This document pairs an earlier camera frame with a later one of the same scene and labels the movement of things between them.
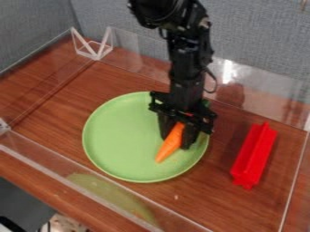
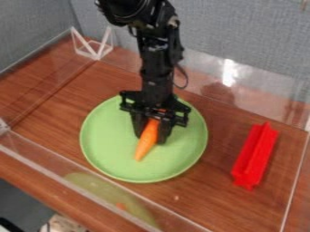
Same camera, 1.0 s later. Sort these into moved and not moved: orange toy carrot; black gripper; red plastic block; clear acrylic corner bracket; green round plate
Moved: black gripper; orange toy carrot
Not moved: green round plate; red plastic block; clear acrylic corner bracket
